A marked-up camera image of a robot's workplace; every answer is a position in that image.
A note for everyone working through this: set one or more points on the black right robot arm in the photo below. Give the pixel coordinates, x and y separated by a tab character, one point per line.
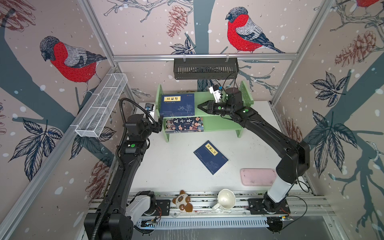
295	156

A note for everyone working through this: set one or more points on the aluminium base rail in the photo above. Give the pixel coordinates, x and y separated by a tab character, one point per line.
246	213

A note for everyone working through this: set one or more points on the dark blue book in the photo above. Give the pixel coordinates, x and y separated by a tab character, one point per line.
177	105
211	157

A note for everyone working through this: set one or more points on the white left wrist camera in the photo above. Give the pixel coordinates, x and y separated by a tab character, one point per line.
150	109

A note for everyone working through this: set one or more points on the brown white plush toy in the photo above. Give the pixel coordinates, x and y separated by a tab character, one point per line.
183	202

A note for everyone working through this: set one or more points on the pink plastic tray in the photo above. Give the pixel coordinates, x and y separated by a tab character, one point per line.
258	177

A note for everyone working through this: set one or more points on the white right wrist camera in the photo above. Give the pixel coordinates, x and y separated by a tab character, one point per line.
216	90

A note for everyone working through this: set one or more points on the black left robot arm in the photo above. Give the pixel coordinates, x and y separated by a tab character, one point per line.
116	217

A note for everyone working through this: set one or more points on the colourful cartoon cover book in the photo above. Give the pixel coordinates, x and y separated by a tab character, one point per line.
184	125

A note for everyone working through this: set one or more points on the white wire mesh basket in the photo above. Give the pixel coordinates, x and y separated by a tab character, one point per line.
99	112

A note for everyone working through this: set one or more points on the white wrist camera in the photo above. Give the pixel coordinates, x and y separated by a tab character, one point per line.
150	109
216	90

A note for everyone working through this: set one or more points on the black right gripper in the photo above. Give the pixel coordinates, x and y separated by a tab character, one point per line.
212	109

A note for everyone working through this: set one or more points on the green wooden shelf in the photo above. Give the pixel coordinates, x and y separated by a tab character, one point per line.
211	123

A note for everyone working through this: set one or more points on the white ceramic mug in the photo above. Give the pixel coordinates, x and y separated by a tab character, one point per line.
226	200

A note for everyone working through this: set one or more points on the black hanging wall basket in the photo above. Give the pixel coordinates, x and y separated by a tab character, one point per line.
206	68

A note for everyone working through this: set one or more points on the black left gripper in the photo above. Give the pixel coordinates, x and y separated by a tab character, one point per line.
158	126

